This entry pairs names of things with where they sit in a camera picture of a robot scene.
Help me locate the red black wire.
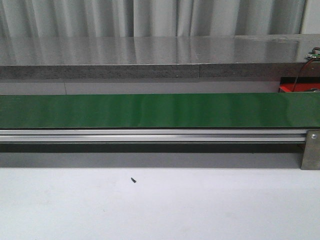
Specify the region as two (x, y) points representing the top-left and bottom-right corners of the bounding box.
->
(292, 46), (320, 92)

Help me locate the steel conveyor support bracket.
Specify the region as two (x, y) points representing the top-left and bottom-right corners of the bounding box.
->
(300, 129), (320, 170)

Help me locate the red plastic tray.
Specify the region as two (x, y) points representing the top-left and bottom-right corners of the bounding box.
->
(278, 77), (320, 93)

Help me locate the aluminium conveyor side rail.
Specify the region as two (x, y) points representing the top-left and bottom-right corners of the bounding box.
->
(0, 128), (308, 143)

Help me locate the grey curtain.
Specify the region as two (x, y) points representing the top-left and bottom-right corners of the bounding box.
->
(0, 0), (307, 38)

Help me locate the green conveyor belt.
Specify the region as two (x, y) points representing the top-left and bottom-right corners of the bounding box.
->
(0, 92), (320, 129)

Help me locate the small green circuit board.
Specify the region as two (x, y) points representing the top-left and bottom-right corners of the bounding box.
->
(305, 50), (320, 61)

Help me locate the grey stone counter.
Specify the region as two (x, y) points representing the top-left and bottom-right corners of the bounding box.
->
(0, 34), (320, 80)

